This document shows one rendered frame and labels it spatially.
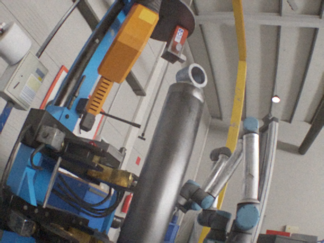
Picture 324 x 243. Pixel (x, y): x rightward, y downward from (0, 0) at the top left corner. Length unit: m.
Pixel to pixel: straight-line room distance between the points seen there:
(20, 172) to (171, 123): 0.82
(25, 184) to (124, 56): 0.92
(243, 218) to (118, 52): 1.16
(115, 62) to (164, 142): 0.72
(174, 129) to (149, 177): 0.25
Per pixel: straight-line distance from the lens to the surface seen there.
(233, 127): 4.06
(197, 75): 1.50
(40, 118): 1.26
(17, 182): 1.29
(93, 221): 3.02
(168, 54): 1.77
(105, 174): 1.55
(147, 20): 0.54
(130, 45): 0.49
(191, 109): 1.25
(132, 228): 1.12
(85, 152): 1.17
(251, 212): 1.42
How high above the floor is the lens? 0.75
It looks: 21 degrees up
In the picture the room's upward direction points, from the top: 19 degrees clockwise
